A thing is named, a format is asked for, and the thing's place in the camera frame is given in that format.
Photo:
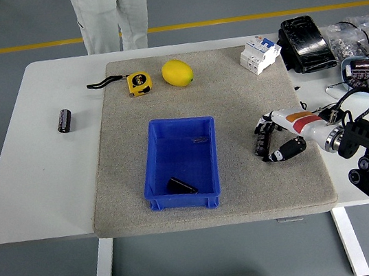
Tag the white blue circuit breaker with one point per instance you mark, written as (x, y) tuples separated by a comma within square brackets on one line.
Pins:
[(259, 55)]

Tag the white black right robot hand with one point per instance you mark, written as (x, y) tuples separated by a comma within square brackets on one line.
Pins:
[(302, 124)]

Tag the blue plastic box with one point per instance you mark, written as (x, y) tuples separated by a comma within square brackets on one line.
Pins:
[(183, 166)]

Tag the metal paper clip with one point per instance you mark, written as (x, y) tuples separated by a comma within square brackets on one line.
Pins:
[(200, 139)]

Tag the dark battery with white print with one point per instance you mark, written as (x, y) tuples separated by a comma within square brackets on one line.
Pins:
[(64, 120), (361, 65), (358, 80), (262, 145)]

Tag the yellow lemon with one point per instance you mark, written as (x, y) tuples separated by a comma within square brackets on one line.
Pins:
[(176, 72)]

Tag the white table leg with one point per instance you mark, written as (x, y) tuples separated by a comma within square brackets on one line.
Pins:
[(351, 241), (104, 275)]

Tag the grey under-table bracket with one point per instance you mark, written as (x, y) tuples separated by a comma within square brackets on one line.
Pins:
[(289, 219)]

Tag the person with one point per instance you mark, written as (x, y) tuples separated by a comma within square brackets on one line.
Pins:
[(111, 17)]

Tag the grey-brown felt mat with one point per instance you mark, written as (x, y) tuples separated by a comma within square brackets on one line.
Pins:
[(247, 184)]

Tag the clear bag of metal nuts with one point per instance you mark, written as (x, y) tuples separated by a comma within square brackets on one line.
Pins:
[(343, 41)]

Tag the black device in plastic wrap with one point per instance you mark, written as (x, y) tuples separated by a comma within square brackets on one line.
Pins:
[(306, 45)]

